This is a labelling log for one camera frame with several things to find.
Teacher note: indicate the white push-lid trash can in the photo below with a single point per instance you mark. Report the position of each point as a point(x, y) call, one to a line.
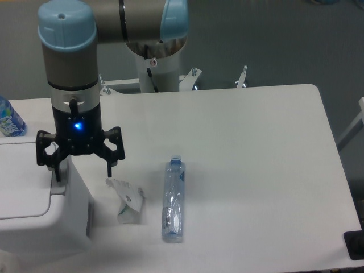
point(40, 215)

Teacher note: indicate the blue labelled drink bottle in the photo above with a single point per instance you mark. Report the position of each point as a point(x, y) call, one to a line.
point(12, 125)

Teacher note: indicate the crumpled white paper carton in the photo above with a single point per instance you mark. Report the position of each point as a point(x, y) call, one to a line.
point(132, 200)

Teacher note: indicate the black clamp at table edge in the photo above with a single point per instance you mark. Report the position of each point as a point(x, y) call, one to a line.
point(354, 244)

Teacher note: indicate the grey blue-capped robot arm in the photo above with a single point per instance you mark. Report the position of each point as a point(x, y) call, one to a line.
point(70, 31)

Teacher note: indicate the empty clear plastic bottle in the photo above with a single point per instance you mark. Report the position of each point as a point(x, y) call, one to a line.
point(173, 200)

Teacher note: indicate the white frame at right edge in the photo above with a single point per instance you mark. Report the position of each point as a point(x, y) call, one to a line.
point(353, 128)

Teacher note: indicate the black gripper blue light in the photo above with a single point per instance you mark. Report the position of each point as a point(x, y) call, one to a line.
point(81, 135)

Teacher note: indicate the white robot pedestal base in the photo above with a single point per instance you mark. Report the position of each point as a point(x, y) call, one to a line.
point(158, 64)

